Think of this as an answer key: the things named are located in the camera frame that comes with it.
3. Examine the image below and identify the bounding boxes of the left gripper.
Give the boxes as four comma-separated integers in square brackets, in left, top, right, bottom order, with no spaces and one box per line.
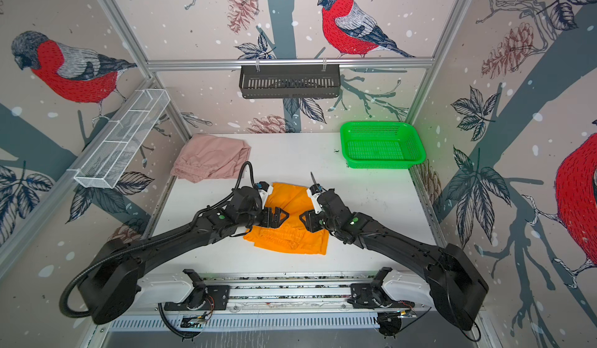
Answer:
[238,204,291,228]

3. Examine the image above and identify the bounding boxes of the orange shorts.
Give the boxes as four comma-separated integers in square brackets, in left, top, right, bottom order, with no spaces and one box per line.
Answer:
[244,183,329,256]

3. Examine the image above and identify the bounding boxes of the pink shorts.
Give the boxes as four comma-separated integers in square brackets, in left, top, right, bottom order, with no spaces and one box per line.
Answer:
[170,134,251,183]

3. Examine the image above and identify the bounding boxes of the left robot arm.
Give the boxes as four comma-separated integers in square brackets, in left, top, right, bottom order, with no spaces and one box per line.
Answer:
[75,203,289,325]

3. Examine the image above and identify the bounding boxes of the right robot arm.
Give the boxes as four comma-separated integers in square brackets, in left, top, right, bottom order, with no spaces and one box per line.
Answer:
[300,184,489,332]

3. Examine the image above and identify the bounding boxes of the green plastic basket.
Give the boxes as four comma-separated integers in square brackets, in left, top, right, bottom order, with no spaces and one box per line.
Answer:
[340,121,427,169]

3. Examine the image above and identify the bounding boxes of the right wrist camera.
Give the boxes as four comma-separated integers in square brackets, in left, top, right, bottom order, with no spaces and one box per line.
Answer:
[307,183,326,214]

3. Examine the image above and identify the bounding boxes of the aluminium mounting rail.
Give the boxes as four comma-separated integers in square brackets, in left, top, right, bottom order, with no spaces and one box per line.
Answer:
[99,275,484,314]

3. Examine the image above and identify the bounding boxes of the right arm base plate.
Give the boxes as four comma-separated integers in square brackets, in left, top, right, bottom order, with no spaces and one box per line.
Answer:
[348,284,416,309]

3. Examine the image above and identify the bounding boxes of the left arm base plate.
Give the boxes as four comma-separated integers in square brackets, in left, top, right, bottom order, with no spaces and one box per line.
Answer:
[163,285,230,312]

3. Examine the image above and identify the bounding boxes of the black wall shelf basket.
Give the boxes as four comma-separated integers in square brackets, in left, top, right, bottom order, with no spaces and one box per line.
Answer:
[239,65,340,99]

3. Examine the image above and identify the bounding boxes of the white wire wall basket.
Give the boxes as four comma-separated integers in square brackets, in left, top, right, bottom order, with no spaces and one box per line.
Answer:
[74,88,170,189]

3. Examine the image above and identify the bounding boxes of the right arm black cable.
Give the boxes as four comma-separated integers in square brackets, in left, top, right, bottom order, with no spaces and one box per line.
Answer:
[396,308,482,343]

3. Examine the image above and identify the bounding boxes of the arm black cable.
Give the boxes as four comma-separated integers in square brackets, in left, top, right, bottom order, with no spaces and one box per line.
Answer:
[396,308,482,343]
[58,160,255,340]

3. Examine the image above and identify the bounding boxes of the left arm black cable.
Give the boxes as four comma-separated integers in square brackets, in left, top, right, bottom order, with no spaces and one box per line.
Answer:
[58,160,255,340]

